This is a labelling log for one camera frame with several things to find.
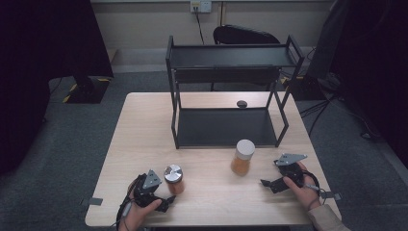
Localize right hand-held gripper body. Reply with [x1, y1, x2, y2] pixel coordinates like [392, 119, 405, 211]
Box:
[273, 152, 309, 189]

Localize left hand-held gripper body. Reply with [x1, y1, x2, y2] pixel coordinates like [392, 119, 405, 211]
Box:
[133, 168, 168, 209]

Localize silver lid spice jar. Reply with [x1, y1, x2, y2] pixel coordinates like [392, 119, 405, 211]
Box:
[164, 164, 186, 195]

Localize white lid spice jar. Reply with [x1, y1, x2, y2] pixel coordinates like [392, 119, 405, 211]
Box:
[230, 139, 257, 177]

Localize black metal shelf rack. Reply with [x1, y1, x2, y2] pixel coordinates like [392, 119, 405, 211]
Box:
[165, 34, 306, 150]

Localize person's left hand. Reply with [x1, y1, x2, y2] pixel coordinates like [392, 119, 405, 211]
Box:
[118, 178, 164, 231]

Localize person's right hand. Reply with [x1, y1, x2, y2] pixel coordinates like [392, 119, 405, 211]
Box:
[282, 161, 322, 212]

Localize grey tape piece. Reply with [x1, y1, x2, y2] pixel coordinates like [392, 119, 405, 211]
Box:
[80, 196, 104, 207]
[320, 191, 344, 202]

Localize black stand base striped tape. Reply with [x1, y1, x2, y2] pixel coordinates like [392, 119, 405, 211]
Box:
[62, 74, 112, 105]

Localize dark curtain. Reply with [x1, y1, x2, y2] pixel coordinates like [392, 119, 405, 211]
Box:
[330, 0, 408, 161]
[0, 0, 115, 177]

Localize black chair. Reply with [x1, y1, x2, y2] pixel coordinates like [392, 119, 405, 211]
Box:
[213, 24, 282, 46]

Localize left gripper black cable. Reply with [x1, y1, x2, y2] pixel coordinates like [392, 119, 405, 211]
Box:
[115, 173, 142, 231]

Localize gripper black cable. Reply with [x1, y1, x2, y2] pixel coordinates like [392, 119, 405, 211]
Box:
[300, 168, 335, 206]
[115, 173, 142, 231]

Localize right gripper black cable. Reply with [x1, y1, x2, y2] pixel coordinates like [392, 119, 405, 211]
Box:
[300, 168, 335, 206]

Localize black floor cables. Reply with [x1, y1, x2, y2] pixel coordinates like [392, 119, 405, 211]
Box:
[299, 95, 383, 141]

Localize black outlet power cable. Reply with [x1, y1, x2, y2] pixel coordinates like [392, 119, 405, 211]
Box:
[192, 6, 206, 46]

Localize white wall outlet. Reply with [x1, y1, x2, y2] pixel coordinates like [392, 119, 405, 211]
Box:
[190, 0, 213, 14]

